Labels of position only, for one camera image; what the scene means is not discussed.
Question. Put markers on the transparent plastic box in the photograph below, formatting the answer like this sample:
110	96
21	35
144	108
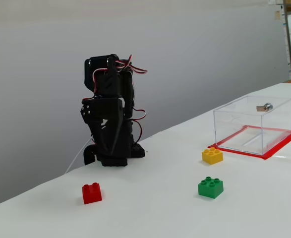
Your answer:
239	129

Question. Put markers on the metal shelf post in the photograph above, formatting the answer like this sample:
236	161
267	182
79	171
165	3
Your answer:
288	37

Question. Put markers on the metal box lock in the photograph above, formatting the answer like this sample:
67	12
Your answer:
266	107

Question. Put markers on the red tape frame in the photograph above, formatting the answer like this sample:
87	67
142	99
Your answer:
279	146

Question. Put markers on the red lego brick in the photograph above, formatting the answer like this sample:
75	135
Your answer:
92	194

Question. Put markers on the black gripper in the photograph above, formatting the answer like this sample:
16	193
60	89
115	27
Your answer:
105	110

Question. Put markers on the green lego brick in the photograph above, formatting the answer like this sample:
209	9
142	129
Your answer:
210	189

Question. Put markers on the yellow lego brick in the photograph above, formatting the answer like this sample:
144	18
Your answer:
212	156

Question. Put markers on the beige paper note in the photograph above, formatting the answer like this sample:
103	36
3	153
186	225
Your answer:
277	15

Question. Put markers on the black table clamp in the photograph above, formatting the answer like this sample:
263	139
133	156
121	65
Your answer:
88	155

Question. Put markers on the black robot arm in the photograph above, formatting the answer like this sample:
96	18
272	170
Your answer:
105	84

